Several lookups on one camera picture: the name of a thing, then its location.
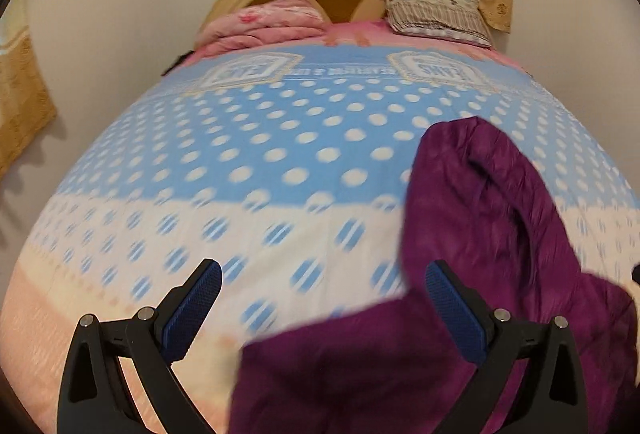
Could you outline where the purple quilted hooded jacket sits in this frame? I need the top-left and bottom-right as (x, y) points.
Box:
(229, 118), (638, 433)

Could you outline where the polka dot bed cover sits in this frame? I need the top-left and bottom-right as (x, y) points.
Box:
(1, 22), (639, 433)

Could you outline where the beige curtain left window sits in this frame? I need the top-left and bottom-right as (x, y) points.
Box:
(0, 0), (58, 175)

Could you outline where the striped grey pillow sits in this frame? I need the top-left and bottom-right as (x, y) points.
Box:
(384, 0), (492, 49)

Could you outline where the folded pink blanket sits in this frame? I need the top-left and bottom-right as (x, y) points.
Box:
(194, 0), (329, 60)

